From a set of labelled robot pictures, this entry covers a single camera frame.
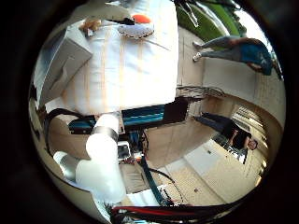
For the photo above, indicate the brown plush toy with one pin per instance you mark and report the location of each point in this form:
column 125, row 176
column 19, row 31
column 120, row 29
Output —
column 90, row 25

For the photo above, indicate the white box container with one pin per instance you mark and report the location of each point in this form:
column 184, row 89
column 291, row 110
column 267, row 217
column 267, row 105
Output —
column 62, row 62

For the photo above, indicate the white bowl with orange ball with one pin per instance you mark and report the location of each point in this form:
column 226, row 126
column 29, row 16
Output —
column 137, row 29

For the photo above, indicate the white striped tablecloth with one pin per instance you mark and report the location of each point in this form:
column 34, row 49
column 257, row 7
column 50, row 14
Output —
column 130, row 68

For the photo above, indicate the black box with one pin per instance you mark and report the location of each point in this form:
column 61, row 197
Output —
column 176, row 110

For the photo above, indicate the person in blue shirt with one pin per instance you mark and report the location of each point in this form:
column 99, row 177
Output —
column 252, row 53

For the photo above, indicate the person in black shirt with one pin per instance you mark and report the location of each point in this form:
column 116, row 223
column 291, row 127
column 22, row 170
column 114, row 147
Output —
column 239, row 137

